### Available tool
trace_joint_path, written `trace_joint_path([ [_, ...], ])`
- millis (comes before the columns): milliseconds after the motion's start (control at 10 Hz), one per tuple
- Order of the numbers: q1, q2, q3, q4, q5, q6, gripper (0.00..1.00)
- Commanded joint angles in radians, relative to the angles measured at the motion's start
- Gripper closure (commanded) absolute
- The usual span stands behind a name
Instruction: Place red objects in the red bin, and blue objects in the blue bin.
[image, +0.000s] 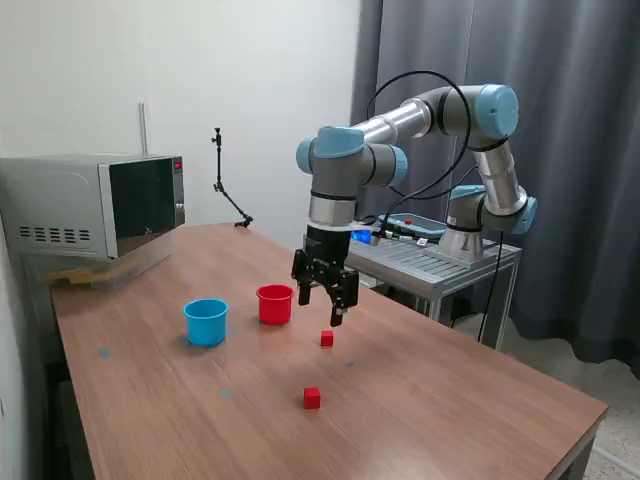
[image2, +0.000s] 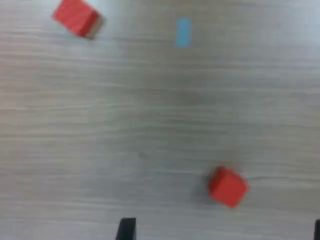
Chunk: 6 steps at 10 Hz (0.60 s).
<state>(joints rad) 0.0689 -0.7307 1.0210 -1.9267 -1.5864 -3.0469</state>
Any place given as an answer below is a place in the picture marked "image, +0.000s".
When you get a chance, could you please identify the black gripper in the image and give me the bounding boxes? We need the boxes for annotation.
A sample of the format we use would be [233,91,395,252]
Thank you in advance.
[291,224,360,328]

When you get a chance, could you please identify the red plastic cup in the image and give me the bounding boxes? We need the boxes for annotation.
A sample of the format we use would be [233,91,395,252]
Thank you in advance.
[255,284,295,325]

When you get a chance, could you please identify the grey metal robot stand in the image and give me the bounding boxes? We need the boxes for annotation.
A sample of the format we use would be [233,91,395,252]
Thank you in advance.
[347,219,523,351]

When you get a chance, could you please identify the blue teach pendant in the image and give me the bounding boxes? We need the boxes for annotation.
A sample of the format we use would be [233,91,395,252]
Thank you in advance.
[379,212,446,239]

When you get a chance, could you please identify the blue plastic cup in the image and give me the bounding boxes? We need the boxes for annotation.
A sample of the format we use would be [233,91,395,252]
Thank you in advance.
[182,298,230,346]

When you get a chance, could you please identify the wooden board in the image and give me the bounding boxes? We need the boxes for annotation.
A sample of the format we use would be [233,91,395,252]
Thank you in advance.
[47,267,109,290]

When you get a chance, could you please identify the grey curtain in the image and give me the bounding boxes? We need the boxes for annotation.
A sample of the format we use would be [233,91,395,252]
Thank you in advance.
[344,0,640,379]

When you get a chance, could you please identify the silver microwave oven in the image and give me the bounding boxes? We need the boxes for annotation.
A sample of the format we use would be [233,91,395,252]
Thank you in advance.
[0,153,187,261]

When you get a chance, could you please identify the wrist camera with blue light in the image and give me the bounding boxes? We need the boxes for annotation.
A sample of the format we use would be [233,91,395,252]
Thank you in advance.
[352,222,386,247]

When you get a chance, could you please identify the black base power cable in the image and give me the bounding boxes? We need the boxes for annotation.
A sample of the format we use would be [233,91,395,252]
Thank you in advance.
[478,232,505,344]

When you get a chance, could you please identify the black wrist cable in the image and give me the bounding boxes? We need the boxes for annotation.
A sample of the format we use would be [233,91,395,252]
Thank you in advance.
[367,69,474,236]

